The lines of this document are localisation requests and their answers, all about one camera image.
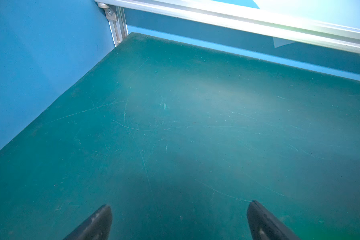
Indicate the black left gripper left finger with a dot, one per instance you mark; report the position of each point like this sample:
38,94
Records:
96,227

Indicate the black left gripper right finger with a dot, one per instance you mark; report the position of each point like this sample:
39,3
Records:
265,226

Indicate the horizontal aluminium frame rail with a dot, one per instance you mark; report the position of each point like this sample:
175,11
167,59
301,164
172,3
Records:
253,21

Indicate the left aluminium frame post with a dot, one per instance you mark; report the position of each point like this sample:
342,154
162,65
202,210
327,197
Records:
117,22

